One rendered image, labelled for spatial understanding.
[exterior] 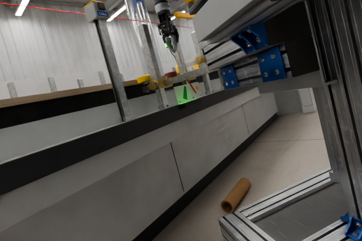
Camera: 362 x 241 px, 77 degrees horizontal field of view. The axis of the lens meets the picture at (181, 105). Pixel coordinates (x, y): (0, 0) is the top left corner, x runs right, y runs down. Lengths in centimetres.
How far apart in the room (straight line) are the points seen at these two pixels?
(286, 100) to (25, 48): 767
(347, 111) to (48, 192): 91
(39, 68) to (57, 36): 132
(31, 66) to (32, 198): 793
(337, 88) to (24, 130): 106
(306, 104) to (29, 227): 348
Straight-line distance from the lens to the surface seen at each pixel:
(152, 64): 121
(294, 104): 395
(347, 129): 78
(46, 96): 108
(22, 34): 899
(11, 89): 201
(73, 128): 113
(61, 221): 114
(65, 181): 90
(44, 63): 885
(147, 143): 110
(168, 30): 122
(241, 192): 158
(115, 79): 102
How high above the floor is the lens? 76
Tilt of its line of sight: 3 degrees down
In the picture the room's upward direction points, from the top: 15 degrees counter-clockwise
